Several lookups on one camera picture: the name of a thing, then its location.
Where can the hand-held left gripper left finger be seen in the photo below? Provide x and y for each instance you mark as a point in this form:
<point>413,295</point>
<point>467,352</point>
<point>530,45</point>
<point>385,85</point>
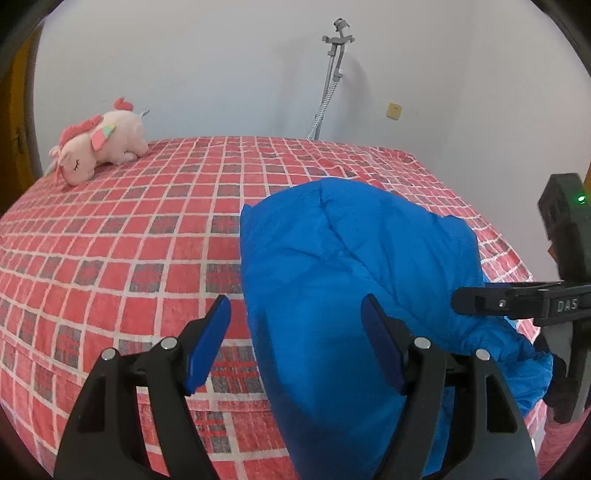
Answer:
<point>210,341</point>

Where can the grey camera stand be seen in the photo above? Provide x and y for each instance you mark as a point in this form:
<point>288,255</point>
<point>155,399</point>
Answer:
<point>333,69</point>

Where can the pink plush unicorn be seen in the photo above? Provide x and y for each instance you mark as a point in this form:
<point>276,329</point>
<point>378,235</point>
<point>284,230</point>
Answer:
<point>115,134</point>

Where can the red checked blanket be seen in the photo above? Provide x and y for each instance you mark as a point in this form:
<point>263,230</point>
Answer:
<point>115,230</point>

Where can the beige wall socket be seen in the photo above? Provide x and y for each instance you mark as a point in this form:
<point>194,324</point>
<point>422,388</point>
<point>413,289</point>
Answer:
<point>394,111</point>

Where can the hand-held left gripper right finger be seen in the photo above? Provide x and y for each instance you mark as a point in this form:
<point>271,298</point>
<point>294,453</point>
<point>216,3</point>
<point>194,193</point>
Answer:
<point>381,337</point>

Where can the brown wooden door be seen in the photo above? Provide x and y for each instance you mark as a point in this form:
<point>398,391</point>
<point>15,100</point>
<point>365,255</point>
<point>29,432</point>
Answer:
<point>18,115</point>

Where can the blue puffer jacket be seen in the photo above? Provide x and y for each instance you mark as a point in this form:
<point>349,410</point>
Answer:
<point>323,258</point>

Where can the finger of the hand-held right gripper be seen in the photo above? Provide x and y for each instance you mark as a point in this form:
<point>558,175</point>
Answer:
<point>489,302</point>

